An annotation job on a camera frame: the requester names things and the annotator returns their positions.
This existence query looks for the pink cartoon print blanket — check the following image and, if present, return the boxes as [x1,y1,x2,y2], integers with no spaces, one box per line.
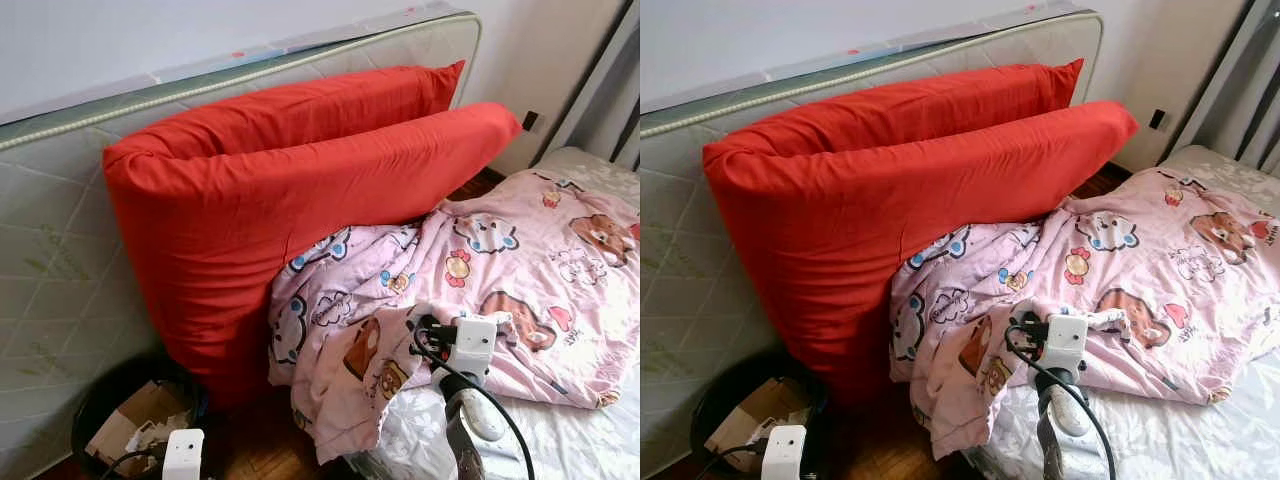
[888,165,1280,461]
[267,168,641,466]

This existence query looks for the large red cushion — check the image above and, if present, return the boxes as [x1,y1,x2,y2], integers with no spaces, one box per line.
[702,100,1139,406]
[103,100,523,411]

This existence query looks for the white crumpled paper scrap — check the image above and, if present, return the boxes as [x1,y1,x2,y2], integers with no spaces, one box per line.
[745,415,811,456]
[125,420,191,461]

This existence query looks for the brown cardboard box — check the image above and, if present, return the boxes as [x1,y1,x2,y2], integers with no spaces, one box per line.
[85,380,191,471]
[705,377,811,466]

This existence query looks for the black waste bin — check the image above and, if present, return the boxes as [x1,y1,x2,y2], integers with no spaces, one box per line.
[70,355,211,480]
[690,350,831,480]

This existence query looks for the grey curtain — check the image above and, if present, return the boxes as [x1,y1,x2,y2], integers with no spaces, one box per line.
[545,0,641,171]
[1165,0,1280,176]

